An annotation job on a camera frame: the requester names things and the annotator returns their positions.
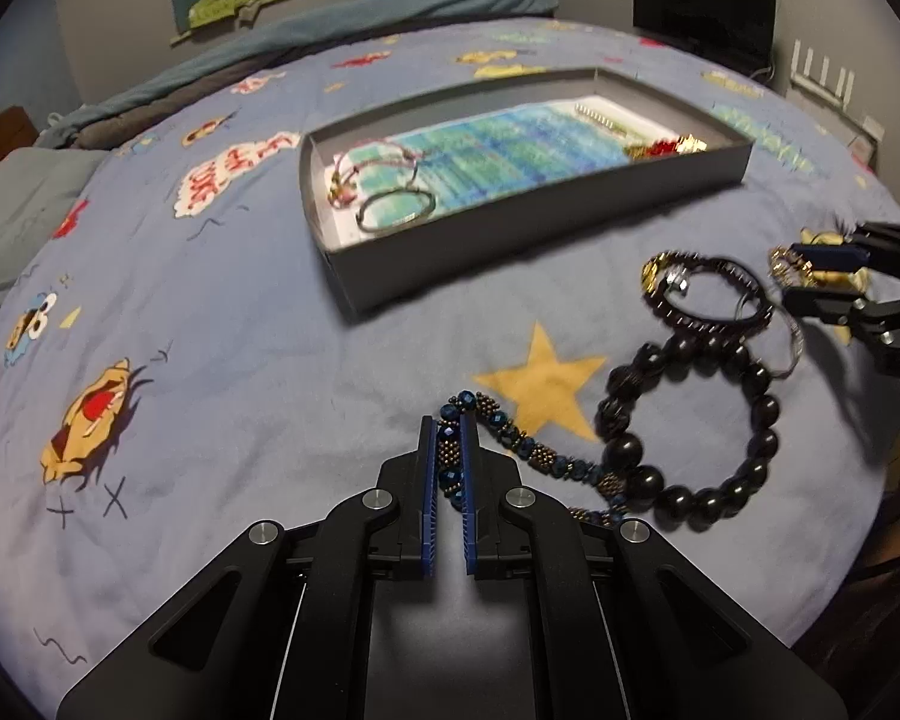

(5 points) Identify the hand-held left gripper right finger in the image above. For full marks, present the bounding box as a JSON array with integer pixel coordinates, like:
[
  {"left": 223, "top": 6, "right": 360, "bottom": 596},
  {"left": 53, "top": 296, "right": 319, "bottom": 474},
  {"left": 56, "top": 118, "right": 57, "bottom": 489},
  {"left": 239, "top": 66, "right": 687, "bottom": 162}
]
[{"left": 461, "top": 412, "right": 847, "bottom": 720}]

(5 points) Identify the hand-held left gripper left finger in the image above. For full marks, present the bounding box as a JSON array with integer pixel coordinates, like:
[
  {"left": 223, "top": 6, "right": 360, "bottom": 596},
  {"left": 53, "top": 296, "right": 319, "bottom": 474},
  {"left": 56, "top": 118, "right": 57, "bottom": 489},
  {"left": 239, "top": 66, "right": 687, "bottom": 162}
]
[{"left": 56, "top": 415, "right": 440, "bottom": 720}]

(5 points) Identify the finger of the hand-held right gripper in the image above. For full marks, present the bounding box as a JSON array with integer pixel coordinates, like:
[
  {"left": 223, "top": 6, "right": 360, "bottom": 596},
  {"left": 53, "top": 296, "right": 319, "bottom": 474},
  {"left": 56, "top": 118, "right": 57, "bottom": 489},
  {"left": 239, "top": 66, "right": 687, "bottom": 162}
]
[
  {"left": 791, "top": 221, "right": 900, "bottom": 286},
  {"left": 782, "top": 285, "right": 900, "bottom": 332}
]

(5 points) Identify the gold chain jewelry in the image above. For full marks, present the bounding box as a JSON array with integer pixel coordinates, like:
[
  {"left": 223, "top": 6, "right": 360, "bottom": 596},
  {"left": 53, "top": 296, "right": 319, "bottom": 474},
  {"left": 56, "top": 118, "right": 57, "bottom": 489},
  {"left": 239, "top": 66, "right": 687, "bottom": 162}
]
[{"left": 766, "top": 244, "right": 818, "bottom": 290}]

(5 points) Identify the blue bead bracelet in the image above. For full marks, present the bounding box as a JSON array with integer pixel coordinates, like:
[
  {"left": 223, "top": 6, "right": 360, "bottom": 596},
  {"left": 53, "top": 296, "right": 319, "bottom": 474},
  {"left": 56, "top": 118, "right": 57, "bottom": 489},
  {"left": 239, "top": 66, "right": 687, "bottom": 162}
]
[{"left": 439, "top": 388, "right": 631, "bottom": 530}]

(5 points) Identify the red bead jewelry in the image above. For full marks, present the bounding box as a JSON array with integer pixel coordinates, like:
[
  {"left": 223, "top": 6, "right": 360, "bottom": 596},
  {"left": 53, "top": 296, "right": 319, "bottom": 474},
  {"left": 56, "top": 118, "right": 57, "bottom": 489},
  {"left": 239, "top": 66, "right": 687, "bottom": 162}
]
[{"left": 626, "top": 133, "right": 713, "bottom": 164}]

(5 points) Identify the grey shallow box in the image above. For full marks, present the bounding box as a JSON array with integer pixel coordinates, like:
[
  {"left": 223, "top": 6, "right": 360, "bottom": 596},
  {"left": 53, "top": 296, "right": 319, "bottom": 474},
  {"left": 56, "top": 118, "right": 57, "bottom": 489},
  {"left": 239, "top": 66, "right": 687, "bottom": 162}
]
[{"left": 298, "top": 66, "right": 755, "bottom": 316}]

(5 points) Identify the pearl hair clip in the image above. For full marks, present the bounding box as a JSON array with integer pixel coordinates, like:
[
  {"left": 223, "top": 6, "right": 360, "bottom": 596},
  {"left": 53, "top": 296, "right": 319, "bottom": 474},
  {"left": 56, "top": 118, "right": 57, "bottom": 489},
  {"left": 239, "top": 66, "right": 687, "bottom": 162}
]
[{"left": 574, "top": 101, "right": 631, "bottom": 137}]

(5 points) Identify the thin dark bangle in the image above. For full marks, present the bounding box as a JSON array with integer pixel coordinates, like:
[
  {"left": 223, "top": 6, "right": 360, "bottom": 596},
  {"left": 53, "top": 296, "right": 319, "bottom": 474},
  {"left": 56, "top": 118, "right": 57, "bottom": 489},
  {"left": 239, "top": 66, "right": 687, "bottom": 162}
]
[{"left": 356, "top": 191, "right": 437, "bottom": 233}]

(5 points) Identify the pink cord bracelet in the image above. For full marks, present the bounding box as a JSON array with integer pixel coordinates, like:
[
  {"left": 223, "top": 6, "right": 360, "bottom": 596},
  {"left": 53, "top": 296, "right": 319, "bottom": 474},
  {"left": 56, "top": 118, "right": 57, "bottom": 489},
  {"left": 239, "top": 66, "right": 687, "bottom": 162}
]
[{"left": 326, "top": 139, "right": 428, "bottom": 207}]

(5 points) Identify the silver bangle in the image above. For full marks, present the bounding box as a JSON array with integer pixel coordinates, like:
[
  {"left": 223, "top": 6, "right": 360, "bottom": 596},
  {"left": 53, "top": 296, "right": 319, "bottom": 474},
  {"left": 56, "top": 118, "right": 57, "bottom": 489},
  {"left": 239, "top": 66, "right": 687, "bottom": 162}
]
[{"left": 731, "top": 298, "right": 805, "bottom": 380}]

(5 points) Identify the small white box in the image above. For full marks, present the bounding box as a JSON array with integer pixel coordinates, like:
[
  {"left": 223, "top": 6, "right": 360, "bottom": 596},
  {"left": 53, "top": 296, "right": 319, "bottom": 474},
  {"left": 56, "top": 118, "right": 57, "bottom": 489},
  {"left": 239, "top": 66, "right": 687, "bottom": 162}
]
[{"left": 844, "top": 116, "right": 886, "bottom": 166}]

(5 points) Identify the white router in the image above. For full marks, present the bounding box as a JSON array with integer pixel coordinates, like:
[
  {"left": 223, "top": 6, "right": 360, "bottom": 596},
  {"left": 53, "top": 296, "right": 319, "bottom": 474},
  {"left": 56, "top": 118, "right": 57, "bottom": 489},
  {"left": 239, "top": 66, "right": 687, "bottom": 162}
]
[{"left": 787, "top": 40, "right": 856, "bottom": 110}]

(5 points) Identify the blue cartoon printed bed sheet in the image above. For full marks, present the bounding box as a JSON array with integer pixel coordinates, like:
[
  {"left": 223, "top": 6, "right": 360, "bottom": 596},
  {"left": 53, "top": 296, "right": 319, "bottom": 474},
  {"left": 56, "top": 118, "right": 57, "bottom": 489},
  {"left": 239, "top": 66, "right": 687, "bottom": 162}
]
[{"left": 0, "top": 15, "right": 900, "bottom": 698}]

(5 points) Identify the black television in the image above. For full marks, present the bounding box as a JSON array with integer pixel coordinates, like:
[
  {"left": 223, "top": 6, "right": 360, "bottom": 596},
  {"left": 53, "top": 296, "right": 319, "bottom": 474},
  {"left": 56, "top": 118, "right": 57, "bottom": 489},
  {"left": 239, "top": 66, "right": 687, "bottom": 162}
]
[{"left": 632, "top": 0, "right": 778, "bottom": 77}]

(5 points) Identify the blue-green printed paper liner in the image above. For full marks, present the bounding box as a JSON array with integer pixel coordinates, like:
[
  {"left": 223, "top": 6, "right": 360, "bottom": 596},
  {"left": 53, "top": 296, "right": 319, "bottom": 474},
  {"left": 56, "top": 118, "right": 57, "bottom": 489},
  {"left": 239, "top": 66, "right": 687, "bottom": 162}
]
[{"left": 322, "top": 95, "right": 710, "bottom": 248}]

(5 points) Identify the blue-grey folded duvet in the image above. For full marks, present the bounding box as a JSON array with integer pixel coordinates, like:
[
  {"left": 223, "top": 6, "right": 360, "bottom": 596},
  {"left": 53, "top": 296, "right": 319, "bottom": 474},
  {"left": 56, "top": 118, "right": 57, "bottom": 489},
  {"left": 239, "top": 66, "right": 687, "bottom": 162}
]
[{"left": 34, "top": 0, "right": 557, "bottom": 151}]

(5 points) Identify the grey-blue pillow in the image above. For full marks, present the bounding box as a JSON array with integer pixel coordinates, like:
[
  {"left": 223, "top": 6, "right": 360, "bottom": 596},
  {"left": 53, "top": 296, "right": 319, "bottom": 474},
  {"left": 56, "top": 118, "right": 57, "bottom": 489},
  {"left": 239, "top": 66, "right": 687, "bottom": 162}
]
[{"left": 0, "top": 146, "right": 113, "bottom": 320}]

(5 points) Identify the green cloth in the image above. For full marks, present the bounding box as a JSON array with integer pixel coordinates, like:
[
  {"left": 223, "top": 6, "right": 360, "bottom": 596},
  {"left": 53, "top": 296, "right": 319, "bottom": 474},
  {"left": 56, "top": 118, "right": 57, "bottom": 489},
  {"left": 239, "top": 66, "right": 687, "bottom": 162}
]
[{"left": 187, "top": 0, "right": 267, "bottom": 27}]

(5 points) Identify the wooden headboard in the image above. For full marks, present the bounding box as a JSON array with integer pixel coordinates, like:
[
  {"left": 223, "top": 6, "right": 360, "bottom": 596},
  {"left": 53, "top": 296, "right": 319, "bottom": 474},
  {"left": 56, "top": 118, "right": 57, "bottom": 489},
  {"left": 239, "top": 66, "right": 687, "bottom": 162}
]
[{"left": 0, "top": 106, "right": 38, "bottom": 196}]

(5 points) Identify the dark bead bracelet with charm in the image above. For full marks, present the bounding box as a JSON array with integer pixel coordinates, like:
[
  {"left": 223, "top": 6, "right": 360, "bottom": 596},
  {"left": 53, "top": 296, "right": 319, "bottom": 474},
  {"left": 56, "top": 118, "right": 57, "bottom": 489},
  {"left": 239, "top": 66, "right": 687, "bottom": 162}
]
[{"left": 641, "top": 251, "right": 773, "bottom": 338}]

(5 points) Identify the large black bead bracelet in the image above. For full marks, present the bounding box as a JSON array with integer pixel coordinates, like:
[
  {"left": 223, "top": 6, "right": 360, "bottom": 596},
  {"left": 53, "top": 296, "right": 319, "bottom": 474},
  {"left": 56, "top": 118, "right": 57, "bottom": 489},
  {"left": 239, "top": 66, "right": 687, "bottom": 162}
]
[{"left": 596, "top": 334, "right": 782, "bottom": 535}]

